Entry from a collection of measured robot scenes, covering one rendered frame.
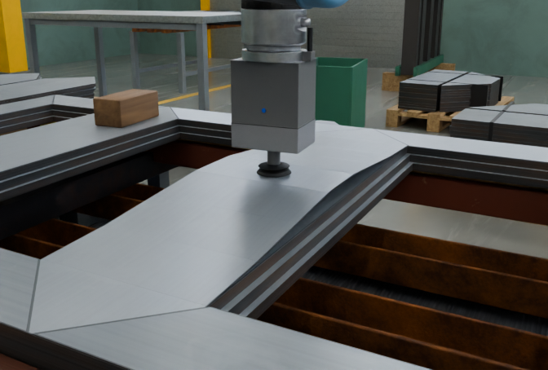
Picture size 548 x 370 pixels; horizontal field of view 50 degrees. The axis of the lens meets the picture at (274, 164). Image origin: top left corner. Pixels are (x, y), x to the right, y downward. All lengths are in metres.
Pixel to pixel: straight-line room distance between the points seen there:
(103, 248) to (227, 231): 0.12
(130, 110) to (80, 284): 0.62
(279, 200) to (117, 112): 0.51
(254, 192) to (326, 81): 3.66
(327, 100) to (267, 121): 3.64
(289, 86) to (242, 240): 0.19
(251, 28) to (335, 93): 3.64
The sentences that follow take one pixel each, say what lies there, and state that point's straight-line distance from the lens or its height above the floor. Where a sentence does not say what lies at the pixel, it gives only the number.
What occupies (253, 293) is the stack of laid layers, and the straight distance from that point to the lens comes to 0.52.
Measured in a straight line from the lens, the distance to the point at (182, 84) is 6.70.
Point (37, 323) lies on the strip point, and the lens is 0.48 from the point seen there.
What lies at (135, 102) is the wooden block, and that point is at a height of 0.89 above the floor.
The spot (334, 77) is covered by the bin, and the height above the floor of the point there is 0.50.
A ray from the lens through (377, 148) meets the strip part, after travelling 0.92.
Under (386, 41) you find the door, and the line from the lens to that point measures 9.03.
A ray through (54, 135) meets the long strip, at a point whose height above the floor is 0.85.
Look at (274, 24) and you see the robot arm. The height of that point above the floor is 1.05.
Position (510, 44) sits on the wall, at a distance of 8.70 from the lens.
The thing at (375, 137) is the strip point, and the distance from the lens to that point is 1.00.
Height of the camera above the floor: 1.08
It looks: 16 degrees down
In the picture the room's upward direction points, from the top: straight up
